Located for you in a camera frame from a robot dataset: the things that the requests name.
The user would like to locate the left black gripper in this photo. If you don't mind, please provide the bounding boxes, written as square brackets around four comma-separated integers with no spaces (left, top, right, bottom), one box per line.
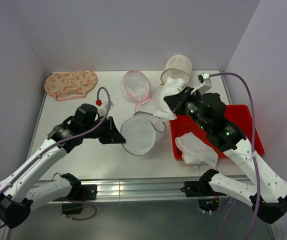
[82,116,126,144]

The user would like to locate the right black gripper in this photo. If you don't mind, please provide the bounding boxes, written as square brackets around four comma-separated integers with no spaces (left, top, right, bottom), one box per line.
[164,85,210,131]

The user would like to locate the white bra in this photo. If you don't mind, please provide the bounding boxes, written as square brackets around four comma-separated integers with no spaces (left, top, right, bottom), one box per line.
[153,77,186,121]
[175,132,219,168]

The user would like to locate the grey-trimmed white mesh laundry bag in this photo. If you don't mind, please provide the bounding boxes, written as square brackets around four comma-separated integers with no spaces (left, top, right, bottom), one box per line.
[120,111,167,156]

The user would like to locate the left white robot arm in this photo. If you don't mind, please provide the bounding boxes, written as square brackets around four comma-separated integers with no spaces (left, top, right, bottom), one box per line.
[0,102,126,229]

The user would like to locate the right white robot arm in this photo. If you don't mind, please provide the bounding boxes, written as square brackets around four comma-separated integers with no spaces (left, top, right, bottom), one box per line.
[163,87,287,224]

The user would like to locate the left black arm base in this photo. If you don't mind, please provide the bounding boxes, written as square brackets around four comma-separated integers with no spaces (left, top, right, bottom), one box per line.
[58,184,97,216]

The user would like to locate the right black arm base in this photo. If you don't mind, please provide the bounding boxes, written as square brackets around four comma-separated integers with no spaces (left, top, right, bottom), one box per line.
[180,180,224,212]

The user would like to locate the orange floral laundry bag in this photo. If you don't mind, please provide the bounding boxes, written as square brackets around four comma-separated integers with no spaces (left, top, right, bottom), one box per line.
[44,70,98,102]

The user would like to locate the white bra in tray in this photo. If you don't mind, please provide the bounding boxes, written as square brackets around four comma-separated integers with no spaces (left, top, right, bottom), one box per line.
[175,132,219,168]

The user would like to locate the beige mesh laundry bag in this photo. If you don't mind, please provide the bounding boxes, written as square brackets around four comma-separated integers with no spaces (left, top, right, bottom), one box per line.
[150,53,193,101]

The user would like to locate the pink-trimmed white mesh laundry bag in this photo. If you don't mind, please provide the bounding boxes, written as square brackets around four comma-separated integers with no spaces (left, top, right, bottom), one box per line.
[120,70,163,115]

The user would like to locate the red plastic tray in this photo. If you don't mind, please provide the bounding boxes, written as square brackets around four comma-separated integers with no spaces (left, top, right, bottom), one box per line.
[169,104,252,161]

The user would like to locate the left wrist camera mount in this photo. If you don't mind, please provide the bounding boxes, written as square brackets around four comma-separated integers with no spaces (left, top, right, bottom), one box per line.
[95,99,114,117]

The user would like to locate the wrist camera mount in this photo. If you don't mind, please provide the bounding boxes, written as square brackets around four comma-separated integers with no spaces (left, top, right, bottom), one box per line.
[95,99,114,117]
[190,73,212,95]

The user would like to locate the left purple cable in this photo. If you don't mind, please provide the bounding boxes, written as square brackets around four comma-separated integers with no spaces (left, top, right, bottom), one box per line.
[0,86,112,231]

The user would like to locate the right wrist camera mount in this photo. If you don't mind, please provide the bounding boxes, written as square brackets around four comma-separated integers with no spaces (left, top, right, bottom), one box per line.
[190,73,212,95]

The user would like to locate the aluminium mounting rail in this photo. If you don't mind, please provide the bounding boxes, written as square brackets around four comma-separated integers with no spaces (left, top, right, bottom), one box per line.
[7,176,271,206]

